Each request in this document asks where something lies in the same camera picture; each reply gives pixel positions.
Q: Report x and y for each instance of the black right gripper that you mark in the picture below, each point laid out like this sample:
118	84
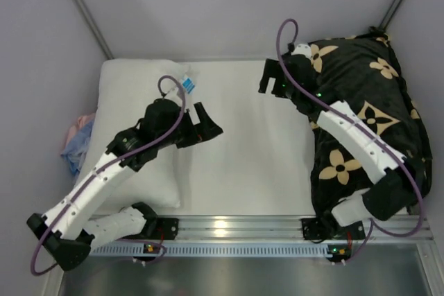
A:
279	79

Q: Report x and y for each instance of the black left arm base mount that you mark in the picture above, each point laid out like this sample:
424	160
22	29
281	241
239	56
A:
161	229

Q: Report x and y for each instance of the aluminium mounting rail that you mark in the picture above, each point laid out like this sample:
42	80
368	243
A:
284	228

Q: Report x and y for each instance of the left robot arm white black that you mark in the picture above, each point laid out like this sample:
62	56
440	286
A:
68	232

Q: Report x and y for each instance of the pink and blue cloths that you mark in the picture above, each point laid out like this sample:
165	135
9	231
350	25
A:
77	143

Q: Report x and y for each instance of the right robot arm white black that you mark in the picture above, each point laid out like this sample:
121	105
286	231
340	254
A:
370	157

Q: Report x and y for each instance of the white slotted cable duct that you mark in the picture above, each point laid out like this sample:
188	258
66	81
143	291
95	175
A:
241	250

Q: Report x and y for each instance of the blue white pillow tag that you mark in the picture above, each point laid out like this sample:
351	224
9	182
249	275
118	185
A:
188	84

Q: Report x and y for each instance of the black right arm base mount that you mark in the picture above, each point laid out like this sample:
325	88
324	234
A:
318	230

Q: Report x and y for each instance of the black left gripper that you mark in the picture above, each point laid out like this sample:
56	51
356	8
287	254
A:
193	128

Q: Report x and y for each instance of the black floral pillowcase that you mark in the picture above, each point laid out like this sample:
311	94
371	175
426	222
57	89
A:
363	71

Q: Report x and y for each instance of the left aluminium frame post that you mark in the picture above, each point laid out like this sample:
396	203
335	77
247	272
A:
93	27

